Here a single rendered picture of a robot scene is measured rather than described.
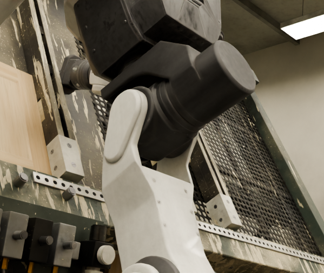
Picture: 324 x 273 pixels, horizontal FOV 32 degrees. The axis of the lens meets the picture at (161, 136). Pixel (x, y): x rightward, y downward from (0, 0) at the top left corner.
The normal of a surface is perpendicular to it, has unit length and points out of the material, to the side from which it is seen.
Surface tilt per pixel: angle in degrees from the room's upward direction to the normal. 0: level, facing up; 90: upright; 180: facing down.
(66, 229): 90
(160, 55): 90
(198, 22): 82
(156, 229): 90
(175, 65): 90
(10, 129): 60
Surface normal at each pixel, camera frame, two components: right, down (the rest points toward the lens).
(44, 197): 0.68, -0.60
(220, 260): 0.27, 0.75
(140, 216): -0.68, -0.29
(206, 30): 0.73, -0.27
